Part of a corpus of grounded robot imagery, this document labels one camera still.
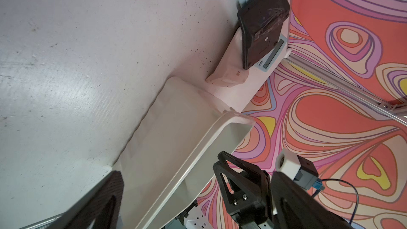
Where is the teal calculator with display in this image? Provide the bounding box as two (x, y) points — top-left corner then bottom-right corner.
(255, 34), (287, 72)

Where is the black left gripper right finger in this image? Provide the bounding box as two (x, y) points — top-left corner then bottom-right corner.
(270, 172), (352, 229)

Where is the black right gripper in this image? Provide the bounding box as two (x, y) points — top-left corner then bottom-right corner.
(213, 151), (280, 229)

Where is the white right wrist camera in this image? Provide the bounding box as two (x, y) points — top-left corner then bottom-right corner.
(275, 148), (325, 191)

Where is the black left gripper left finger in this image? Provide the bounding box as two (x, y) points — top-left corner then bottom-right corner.
(54, 171), (124, 229)

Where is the cream plastic storage box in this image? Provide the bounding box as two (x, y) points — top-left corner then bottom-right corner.
(113, 77), (255, 229)

